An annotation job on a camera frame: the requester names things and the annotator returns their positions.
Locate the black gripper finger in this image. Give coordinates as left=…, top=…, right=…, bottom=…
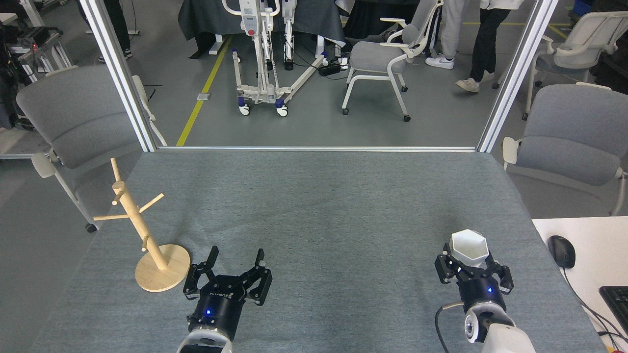
left=483, top=252, right=515, bottom=295
left=238, top=249, right=273, bottom=307
left=183, top=246, right=219, bottom=300
left=435, top=252, right=471, bottom=285

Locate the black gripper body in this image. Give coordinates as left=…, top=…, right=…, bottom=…
left=187, top=276, right=247, bottom=341
left=459, top=276, right=507, bottom=310

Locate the white hexagonal cup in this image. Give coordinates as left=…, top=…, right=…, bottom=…
left=449, top=229, right=489, bottom=268

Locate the wooden cup rack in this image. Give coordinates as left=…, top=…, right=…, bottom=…
left=93, top=157, right=191, bottom=293

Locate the metal equipment rack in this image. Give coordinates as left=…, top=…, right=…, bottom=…
left=9, top=25, right=74, bottom=84

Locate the black computer mouse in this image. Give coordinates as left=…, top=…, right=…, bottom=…
left=548, top=235, right=576, bottom=269

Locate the white desk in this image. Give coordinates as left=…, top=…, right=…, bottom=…
left=532, top=216, right=628, bottom=353

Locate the black keyboard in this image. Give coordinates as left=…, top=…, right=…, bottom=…
left=599, top=286, right=628, bottom=339

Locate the grey chair with white armrest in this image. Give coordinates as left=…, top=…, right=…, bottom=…
left=501, top=82, right=628, bottom=216

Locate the white stand on wheels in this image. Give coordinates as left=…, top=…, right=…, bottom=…
left=221, top=0, right=329, bottom=117

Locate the grey chair with wheels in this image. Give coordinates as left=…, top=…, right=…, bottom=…
left=16, top=65, right=167, bottom=233

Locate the black power strip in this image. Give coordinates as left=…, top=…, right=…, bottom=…
left=318, top=59, right=350, bottom=77

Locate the person with beige shoes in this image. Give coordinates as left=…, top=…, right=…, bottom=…
left=455, top=0, right=525, bottom=94

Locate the person with white shoes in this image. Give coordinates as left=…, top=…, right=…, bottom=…
left=425, top=0, right=467, bottom=70

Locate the table with dark cloth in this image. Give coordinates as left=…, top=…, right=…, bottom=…
left=178, top=0, right=347, bottom=47

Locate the person in dark trousers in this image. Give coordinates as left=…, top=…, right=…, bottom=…
left=97, top=0, right=134, bottom=63

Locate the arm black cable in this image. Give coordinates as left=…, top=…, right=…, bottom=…
left=435, top=302, right=466, bottom=353

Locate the black mouse cable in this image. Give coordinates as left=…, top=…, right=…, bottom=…
left=562, top=267, right=628, bottom=341

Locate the silver table edge rail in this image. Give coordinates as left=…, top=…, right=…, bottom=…
left=157, top=145, right=479, bottom=152

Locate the silver post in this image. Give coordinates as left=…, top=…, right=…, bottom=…
left=477, top=0, right=560, bottom=152
left=78, top=0, right=167, bottom=152

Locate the grey chair with white frame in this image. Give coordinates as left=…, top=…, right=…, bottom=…
left=341, top=0, right=442, bottom=122
left=492, top=11, right=628, bottom=121

